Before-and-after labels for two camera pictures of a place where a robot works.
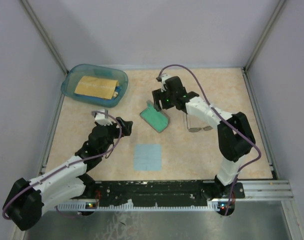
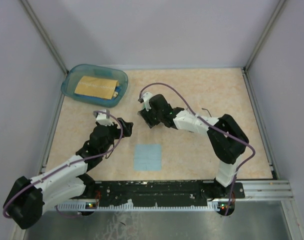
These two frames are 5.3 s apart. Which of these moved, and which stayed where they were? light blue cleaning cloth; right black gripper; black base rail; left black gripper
Moved: right black gripper
Stayed: black base rail; left black gripper; light blue cleaning cloth
